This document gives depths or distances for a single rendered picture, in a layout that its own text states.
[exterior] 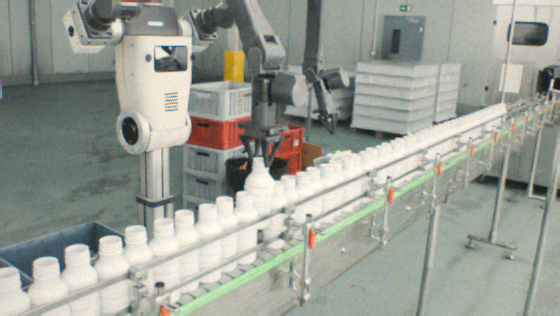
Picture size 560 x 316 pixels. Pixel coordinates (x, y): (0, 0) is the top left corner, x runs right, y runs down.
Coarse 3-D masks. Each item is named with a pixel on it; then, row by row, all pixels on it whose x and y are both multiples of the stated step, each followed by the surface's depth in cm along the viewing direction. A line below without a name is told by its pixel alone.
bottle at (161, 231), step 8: (160, 224) 94; (168, 224) 92; (160, 232) 91; (168, 232) 92; (152, 240) 93; (160, 240) 92; (168, 240) 92; (176, 240) 94; (152, 248) 92; (160, 248) 91; (168, 248) 92; (176, 248) 93; (160, 256) 91; (168, 264) 92; (176, 264) 94; (160, 272) 92; (168, 272) 92; (176, 272) 94; (160, 280) 92; (168, 280) 93; (176, 280) 94; (176, 296) 95
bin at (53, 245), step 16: (96, 224) 146; (32, 240) 132; (48, 240) 135; (64, 240) 140; (80, 240) 144; (96, 240) 147; (0, 256) 125; (16, 256) 129; (32, 256) 132; (48, 256) 136; (64, 256) 140; (32, 272) 133
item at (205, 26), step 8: (208, 8) 173; (192, 16) 176; (200, 16) 174; (208, 16) 172; (200, 24) 175; (208, 24) 174; (216, 24) 175; (200, 32) 175; (208, 32) 177; (200, 40) 176; (208, 40) 179
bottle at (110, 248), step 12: (108, 240) 85; (120, 240) 83; (108, 252) 82; (120, 252) 83; (96, 264) 83; (108, 264) 82; (120, 264) 83; (108, 276) 82; (108, 288) 82; (120, 288) 83; (108, 300) 83; (120, 300) 84; (108, 312) 84
